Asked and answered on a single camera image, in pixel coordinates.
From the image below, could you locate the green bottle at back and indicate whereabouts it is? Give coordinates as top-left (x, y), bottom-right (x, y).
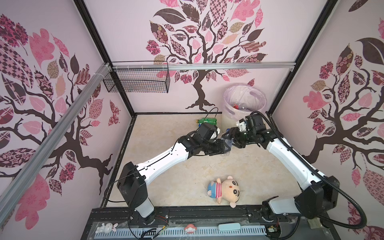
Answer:
top-left (196, 118), bottom-right (217, 126)

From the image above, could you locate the teal eraser block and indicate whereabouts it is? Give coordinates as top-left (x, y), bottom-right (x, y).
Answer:
top-left (218, 223), bottom-right (241, 232)

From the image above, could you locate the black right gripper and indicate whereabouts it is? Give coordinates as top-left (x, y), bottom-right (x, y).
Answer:
top-left (220, 127), bottom-right (254, 147)

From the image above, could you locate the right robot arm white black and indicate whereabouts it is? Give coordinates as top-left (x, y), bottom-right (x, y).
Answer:
top-left (222, 112), bottom-right (340, 219)

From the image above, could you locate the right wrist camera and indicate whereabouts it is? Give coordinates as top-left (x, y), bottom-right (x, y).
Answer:
top-left (236, 119), bottom-right (248, 132)

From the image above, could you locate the white cable duct strip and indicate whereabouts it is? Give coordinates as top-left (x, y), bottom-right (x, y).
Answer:
top-left (94, 226), bottom-right (267, 240)

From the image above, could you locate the black wire basket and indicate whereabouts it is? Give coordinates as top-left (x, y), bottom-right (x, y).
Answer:
top-left (103, 60), bottom-right (171, 93)

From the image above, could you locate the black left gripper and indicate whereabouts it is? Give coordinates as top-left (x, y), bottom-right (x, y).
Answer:
top-left (201, 138), bottom-right (230, 156)

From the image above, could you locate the blue label water bottle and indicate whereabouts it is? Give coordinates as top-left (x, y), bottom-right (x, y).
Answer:
top-left (221, 128), bottom-right (237, 156)

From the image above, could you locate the red white small figurine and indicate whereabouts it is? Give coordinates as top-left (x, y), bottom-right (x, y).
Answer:
top-left (184, 224), bottom-right (197, 235)

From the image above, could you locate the black corrugated right cable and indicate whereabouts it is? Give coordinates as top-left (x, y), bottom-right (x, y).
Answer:
top-left (250, 110), bottom-right (368, 230)

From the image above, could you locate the cartoon boy plush doll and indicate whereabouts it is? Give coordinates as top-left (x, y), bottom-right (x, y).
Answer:
top-left (207, 176), bottom-right (241, 209)

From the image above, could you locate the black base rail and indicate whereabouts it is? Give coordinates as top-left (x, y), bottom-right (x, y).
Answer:
top-left (81, 205), bottom-right (340, 240)

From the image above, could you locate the white bin pink liner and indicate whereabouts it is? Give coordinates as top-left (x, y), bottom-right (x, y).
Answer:
top-left (222, 84), bottom-right (267, 121)

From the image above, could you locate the aluminium rail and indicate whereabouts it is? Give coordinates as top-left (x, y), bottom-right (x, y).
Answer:
top-left (1, 63), bottom-right (111, 224)
top-left (113, 62), bottom-right (296, 71)

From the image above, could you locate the aluminium rail left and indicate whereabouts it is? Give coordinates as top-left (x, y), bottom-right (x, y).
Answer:
top-left (1, 63), bottom-right (111, 224)

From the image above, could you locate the white bunny figurine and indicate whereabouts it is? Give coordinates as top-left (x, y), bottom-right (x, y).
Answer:
top-left (95, 223), bottom-right (119, 234)

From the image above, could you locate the aluminium rail back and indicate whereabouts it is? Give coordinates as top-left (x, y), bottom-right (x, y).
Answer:
top-left (113, 62), bottom-right (296, 71)

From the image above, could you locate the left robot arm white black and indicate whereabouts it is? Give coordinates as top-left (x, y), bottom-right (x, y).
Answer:
top-left (117, 123), bottom-right (233, 219)

